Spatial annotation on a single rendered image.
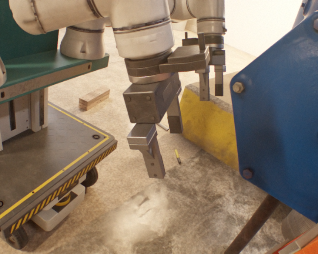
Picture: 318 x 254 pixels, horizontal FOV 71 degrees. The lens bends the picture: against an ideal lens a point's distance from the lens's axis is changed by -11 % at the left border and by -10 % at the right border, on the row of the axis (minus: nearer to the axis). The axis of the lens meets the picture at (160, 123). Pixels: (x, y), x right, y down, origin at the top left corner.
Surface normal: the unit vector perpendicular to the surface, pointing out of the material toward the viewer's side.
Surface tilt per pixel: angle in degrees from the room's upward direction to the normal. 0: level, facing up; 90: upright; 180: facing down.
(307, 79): 84
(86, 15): 135
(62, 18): 126
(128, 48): 101
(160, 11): 72
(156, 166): 97
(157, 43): 78
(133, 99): 97
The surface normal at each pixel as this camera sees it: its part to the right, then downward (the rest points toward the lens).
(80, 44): 0.17, 0.18
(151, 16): 0.39, 0.41
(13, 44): 0.87, 0.41
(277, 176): -0.66, 0.37
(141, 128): -0.18, -0.85
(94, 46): 0.74, 0.16
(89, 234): 0.25, -0.83
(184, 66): -0.29, 0.53
